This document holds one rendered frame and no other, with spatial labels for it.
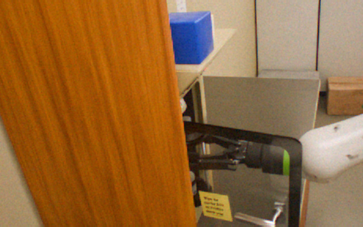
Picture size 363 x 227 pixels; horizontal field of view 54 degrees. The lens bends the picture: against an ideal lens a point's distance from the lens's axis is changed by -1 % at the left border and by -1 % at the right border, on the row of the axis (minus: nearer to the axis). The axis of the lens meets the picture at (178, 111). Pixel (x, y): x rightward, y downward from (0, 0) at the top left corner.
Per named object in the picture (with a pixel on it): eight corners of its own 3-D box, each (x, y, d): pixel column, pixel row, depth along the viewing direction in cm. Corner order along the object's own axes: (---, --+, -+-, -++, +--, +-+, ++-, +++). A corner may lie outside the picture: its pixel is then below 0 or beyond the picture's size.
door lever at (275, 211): (242, 207, 81) (241, 199, 80) (283, 218, 76) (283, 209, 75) (233, 223, 77) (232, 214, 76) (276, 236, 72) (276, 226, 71)
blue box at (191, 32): (157, 64, 78) (150, 23, 74) (174, 50, 86) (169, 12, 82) (200, 65, 74) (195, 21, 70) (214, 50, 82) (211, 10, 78)
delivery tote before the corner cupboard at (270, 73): (253, 112, 373) (252, 83, 359) (262, 95, 406) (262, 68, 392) (314, 117, 347) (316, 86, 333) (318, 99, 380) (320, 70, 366)
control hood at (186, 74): (154, 111, 80) (146, 69, 76) (201, 61, 106) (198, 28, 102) (202, 115, 76) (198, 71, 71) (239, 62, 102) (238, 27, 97)
